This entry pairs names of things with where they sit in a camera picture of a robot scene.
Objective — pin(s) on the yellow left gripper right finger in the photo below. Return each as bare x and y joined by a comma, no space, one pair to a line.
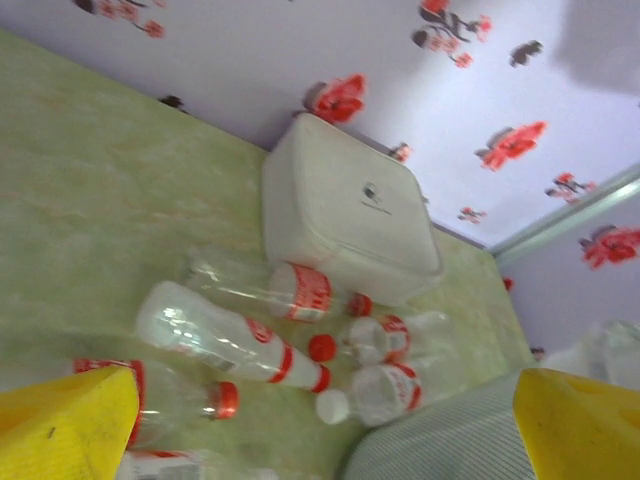
585,430

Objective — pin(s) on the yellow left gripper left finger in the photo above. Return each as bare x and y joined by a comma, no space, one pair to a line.
60,430

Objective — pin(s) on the large clear bottle barcode label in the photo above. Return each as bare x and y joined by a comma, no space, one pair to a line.
170,465

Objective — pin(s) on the tall clear bottle red bands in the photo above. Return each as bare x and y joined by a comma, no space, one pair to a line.
200,325

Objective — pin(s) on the small clear bottle white cap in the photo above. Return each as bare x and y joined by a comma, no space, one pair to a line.
380,395

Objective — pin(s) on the small clear bottle red cap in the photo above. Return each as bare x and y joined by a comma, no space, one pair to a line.
370,337

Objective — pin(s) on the clear bottle wide red label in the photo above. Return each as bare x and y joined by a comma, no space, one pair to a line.
300,292

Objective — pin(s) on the grey ribbed plastic bin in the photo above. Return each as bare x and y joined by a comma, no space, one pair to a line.
440,440

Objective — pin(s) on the white plastic lidded box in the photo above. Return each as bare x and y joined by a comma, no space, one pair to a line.
345,210

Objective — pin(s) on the aluminium frame post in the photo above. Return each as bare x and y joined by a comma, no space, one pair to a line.
565,215

